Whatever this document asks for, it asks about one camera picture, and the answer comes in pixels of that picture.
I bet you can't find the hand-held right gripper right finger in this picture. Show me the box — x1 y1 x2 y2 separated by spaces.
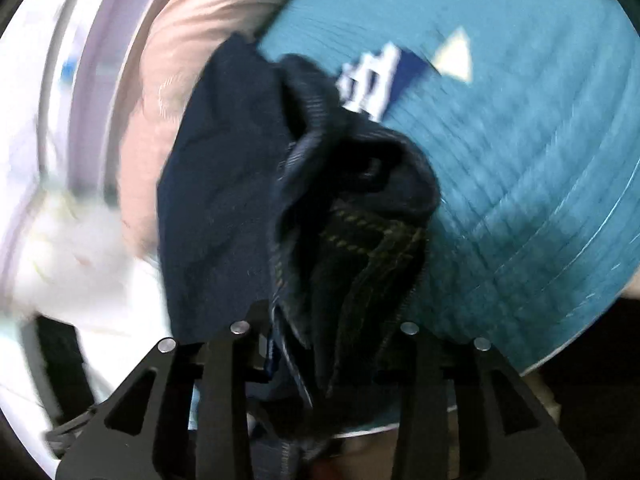
375 321 587 480

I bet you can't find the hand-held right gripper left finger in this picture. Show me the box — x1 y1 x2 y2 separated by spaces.
55 305 281 480

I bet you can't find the dark denim jacket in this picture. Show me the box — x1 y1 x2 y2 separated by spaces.
156 32 443 463

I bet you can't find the teal bed sheet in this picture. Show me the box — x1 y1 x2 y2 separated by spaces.
257 0 640 433

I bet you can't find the white floral bedding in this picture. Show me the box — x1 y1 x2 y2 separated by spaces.
0 10 173 466

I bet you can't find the lilac headboard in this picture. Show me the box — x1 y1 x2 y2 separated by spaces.
47 0 168 201

